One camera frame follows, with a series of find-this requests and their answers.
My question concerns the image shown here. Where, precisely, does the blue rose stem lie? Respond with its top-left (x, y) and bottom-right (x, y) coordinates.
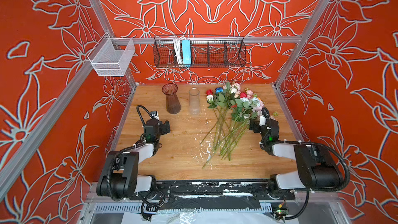
top-left (215, 87), bottom-right (223, 94)

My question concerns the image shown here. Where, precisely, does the clear glass vase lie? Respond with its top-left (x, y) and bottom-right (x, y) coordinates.
top-left (189, 88), bottom-right (201, 115)

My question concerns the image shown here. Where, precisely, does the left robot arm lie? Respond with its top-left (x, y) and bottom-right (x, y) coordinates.
top-left (96, 105), bottom-right (171, 201)

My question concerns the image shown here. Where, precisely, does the clear acrylic wall bin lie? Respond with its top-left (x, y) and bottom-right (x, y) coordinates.
top-left (87, 33), bottom-right (136, 77)

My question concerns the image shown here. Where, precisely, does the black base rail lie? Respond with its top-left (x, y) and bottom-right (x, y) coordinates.
top-left (130, 179), bottom-right (296, 211)

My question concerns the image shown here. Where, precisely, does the black wire wall basket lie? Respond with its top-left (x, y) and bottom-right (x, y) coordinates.
top-left (153, 35), bottom-right (247, 68)

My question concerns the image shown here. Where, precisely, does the dark ribbed glass vase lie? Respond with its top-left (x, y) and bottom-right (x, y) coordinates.
top-left (162, 83), bottom-right (181, 115)

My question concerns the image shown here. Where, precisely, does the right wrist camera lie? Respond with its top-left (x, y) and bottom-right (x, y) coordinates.
top-left (260, 107), bottom-right (271, 127)

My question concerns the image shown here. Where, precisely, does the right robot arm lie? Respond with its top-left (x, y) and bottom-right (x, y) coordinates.
top-left (249, 107), bottom-right (351, 199)

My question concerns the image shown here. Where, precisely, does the light blue power strip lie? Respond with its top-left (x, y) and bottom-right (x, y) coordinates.
top-left (181, 39), bottom-right (192, 67)

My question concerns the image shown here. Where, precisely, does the white rose stem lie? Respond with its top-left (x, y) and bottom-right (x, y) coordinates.
top-left (206, 95), bottom-right (218, 151)

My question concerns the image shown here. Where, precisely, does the small circuit board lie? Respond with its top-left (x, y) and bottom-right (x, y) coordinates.
top-left (272, 204), bottom-right (289, 220)

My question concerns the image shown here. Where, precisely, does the white coiled cable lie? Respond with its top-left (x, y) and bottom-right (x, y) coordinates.
top-left (173, 37), bottom-right (183, 66)

